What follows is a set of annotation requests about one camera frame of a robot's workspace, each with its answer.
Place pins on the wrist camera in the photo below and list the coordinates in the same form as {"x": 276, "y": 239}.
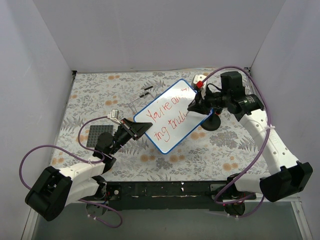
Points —
{"x": 113, "y": 116}
{"x": 199, "y": 84}

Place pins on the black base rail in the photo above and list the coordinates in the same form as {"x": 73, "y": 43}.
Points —
{"x": 161, "y": 195}

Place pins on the blue framed whiteboard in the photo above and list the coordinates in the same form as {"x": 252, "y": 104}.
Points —
{"x": 167, "y": 113}

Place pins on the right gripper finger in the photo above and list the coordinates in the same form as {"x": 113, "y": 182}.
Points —
{"x": 199, "y": 107}
{"x": 199, "y": 97}

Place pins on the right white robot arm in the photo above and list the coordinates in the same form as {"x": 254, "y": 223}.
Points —
{"x": 287, "y": 175}

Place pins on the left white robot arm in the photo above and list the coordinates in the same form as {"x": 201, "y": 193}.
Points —
{"x": 55, "y": 188}

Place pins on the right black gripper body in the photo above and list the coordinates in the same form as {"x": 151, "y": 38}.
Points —
{"x": 203, "y": 101}

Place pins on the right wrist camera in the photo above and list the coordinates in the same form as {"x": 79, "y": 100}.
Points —
{"x": 199, "y": 84}

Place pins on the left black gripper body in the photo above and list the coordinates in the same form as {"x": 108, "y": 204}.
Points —
{"x": 130, "y": 129}

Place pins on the grey studded baseplate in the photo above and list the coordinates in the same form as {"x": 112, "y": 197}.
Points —
{"x": 95, "y": 131}

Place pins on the wire whiteboard stand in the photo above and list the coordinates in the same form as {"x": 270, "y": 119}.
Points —
{"x": 137, "y": 96}

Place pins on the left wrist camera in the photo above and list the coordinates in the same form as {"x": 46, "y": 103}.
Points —
{"x": 113, "y": 116}

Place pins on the black microphone on stand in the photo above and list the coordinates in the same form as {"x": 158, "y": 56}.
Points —
{"x": 213, "y": 122}

